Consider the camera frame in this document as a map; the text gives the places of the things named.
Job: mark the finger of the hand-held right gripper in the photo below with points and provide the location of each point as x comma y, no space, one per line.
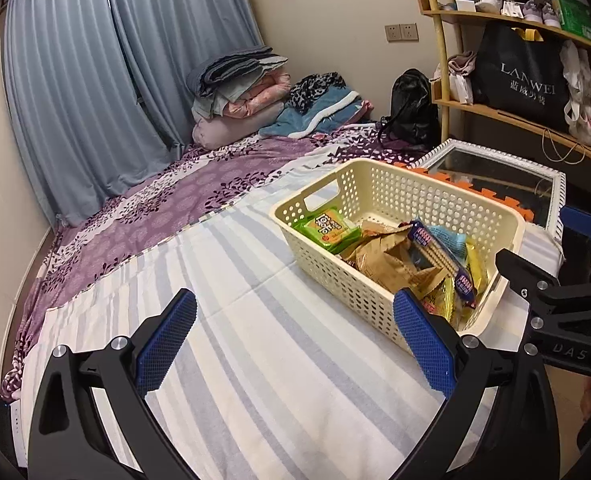
583,222
525,272

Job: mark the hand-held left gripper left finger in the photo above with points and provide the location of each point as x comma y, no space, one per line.
168,342

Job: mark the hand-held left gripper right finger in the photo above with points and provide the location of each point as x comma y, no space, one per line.
423,342

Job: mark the small yellow snack packet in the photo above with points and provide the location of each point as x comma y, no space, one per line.
440,302

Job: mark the brown paper snack packet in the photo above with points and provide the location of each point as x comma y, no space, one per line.
425,279
375,255

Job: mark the light blue snack packet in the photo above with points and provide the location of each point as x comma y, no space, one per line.
450,237

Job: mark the blue cracker packet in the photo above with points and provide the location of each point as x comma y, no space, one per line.
440,260

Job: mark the bright green snack packet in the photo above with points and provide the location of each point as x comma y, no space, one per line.
328,230

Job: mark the cream perforated plastic basket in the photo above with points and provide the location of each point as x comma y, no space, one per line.
400,185

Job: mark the orange foam mat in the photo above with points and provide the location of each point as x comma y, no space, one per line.
498,199

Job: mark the grey striped bedsheet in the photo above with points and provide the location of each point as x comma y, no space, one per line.
275,335

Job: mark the white plastic bag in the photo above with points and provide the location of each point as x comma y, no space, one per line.
583,90

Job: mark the purple floral bedsheet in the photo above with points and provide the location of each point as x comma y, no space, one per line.
175,200

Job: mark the black shopping bag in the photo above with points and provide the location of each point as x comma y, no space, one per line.
520,80

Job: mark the black backpack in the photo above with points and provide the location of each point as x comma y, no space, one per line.
413,107

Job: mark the pink folded cloth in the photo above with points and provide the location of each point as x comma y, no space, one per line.
463,62

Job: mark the lilac sneaker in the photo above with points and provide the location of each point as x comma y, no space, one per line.
553,17
533,11

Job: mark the green printed box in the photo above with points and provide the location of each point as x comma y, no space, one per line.
573,12

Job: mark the wooden curved shelf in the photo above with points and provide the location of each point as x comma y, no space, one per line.
443,60

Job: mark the white printed tag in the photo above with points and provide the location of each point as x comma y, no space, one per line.
513,8

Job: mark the white sneaker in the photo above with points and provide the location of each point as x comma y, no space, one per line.
490,4

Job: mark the light grey folded sheet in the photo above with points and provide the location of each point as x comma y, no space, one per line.
210,102

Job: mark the small white box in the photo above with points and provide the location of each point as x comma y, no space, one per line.
467,5

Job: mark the white wardrobe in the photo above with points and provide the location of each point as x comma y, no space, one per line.
0,160

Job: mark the blue fleece blanket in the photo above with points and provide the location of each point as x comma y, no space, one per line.
315,115

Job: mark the pink floral folded quilt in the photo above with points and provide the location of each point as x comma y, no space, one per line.
255,95

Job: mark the leopard print cloth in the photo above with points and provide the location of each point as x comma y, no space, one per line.
315,87

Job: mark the dark grey folded blanket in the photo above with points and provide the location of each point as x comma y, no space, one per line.
235,67

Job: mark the beige wall socket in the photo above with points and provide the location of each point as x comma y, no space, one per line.
409,31
393,32

